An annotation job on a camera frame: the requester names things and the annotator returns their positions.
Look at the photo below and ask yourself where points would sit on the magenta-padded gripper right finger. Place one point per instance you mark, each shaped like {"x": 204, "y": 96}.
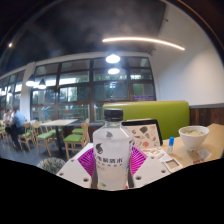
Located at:
{"x": 138, "y": 160}

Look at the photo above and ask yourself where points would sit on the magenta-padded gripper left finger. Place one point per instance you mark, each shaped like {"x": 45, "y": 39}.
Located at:
{"x": 86, "y": 161}

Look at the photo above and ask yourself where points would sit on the clear water bottle black cap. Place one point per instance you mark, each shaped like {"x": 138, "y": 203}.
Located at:
{"x": 111, "y": 156}

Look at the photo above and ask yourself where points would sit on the black tablet with sticker cover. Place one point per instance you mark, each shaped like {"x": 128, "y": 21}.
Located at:
{"x": 146, "y": 135}

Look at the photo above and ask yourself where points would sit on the green speckled ceramic mug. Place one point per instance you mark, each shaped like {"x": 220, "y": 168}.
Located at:
{"x": 51, "y": 165}

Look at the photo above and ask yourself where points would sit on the small blue-capped white bottle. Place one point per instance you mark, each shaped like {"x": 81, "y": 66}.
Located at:
{"x": 170, "y": 145}

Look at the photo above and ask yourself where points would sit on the light wooden dining table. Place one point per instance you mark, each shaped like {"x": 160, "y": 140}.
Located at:
{"x": 58, "y": 122}

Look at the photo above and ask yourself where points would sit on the wooden chairs with green seats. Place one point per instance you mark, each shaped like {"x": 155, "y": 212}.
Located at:
{"x": 43, "y": 136}

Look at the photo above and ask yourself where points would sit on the white ceramic bowl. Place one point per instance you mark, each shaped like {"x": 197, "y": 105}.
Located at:
{"x": 193, "y": 138}

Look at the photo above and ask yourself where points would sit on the white paper napkin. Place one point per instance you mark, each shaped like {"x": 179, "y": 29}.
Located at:
{"x": 203, "y": 154}

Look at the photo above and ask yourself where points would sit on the person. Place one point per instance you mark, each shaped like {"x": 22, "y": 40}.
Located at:
{"x": 18, "y": 121}
{"x": 6, "y": 116}

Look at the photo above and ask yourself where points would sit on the long curved ceiling light strip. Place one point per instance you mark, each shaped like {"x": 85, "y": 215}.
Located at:
{"x": 143, "y": 40}

